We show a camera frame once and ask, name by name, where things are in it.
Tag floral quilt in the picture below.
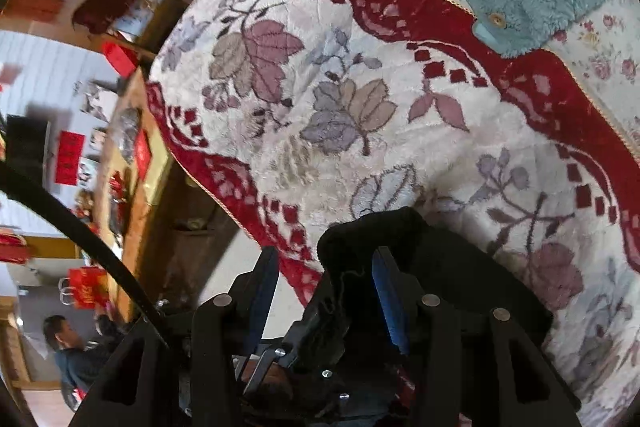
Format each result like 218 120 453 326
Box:
252 0 640 160

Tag red wall poster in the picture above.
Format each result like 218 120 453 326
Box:
54 130 87 186

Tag red box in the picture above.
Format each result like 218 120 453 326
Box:
101 41 139 78

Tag dark red cloth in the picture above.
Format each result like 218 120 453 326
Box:
71 0 145 36

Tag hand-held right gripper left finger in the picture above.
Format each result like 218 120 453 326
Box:
70 247 282 427

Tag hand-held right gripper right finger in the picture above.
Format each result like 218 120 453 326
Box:
371 247 583 427

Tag red and white floral blanket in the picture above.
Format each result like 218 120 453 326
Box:
144 0 640 427

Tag black pants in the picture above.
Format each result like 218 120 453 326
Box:
300 207 553 360

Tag wooden table with clutter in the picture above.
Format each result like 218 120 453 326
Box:
94 69 241 325

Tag red gift bag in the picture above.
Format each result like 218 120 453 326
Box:
59 266 110 311

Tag black cable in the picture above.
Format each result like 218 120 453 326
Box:
0 161 168 325

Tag red card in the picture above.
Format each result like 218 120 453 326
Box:
134 128 152 182

